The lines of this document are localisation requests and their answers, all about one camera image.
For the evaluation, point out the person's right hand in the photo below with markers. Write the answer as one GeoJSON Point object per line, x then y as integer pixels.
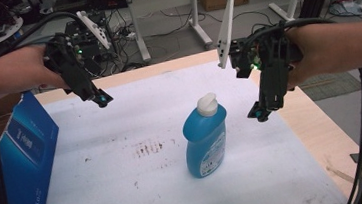
{"type": "Point", "coordinates": [314, 50]}

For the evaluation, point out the blue detergent bottle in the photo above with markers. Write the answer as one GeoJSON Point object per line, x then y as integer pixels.
{"type": "Point", "coordinates": [206, 139]}

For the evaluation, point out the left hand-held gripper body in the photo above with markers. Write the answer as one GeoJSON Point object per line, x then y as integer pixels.
{"type": "Point", "coordinates": [72, 72]}

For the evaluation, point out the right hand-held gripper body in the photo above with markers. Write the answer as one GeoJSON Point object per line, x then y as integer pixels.
{"type": "Point", "coordinates": [275, 73]}

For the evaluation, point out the blue cardboard box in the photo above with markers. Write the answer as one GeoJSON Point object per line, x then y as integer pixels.
{"type": "Point", "coordinates": [23, 157]}

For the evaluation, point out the white table mat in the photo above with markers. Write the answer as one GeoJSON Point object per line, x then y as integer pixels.
{"type": "Point", "coordinates": [127, 187]}

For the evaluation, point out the person's left hand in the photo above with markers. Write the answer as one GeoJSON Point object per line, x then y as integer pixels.
{"type": "Point", "coordinates": [28, 68]}

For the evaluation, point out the white power strip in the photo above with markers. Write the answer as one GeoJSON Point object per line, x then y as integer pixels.
{"type": "Point", "coordinates": [129, 36]}

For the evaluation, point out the black electronic device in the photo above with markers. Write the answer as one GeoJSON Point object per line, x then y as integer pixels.
{"type": "Point", "coordinates": [88, 49]}

